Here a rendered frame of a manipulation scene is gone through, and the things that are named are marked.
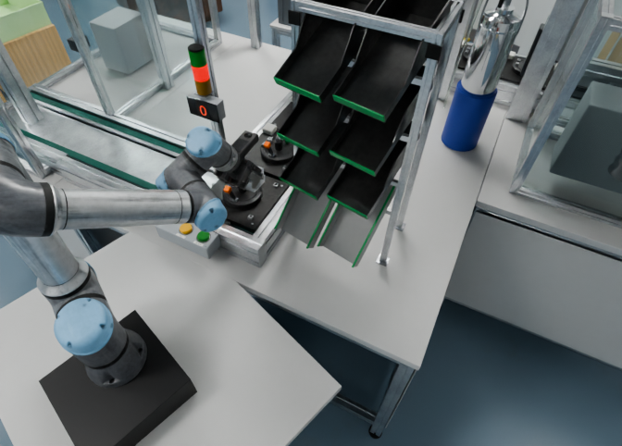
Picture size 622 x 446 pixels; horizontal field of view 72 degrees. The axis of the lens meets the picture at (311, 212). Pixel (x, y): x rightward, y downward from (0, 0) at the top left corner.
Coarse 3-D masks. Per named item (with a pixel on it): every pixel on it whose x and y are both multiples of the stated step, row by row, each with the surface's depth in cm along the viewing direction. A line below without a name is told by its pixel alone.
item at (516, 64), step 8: (512, 56) 213; (512, 64) 211; (520, 64) 208; (504, 72) 206; (512, 72) 206; (552, 72) 207; (504, 80) 203; (512, 80) 202; (520, 80) 202; (544, 88) 198
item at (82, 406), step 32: (128, 320) 121; (160, 352) 114; (64, 384) 110; (128, 384) 109; (160, 384) 109; (192, 384) 112; (64, 416) 105; (96, 416) 104; (128, 416) 104; (160, 416) 109
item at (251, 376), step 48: (144, 240) 150; (144, 288) 138; (192, 288) 138; (240, 288) 138; (0, 336) 126; (48, 336) 126; (192, 336) 127; (240, 336) 127; (288, 336) 128; (0, 384) 117; (240, 384) 118; (288, 384) 118; (336, 384) 118; (48, 432) 109; (192, 432) 110; (240, 432) 110; (288, 432) 110
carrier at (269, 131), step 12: (264, 132) 173; (276, 132) 173; (276, 144) 161; (288, 144) 165; (252, 156) 163; (264, 156) 161; (276, 156) 161; (288, 156) 161; (264, 168) 159; (276, 168) 159
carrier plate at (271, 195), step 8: (216, 184) 153; (224, 184) 153; (264, 184) 154; (272, 184) 154; (280, 184) 154; (216, 192) 151; (264, 192) 151; (272, 192) 151; (280, 192) 151; (264, 200) 149; (272, 200) 149; (232, 208) 146; (248, 208) 146; (256, 208) 146; (264, 208) 146; (272, 208) 148; (232, 216) 144; (240, 216) 144; (256, 216) 144; (264, 216) 144; (240, 224) 142; (248, 224) 141; (256, 224) 141
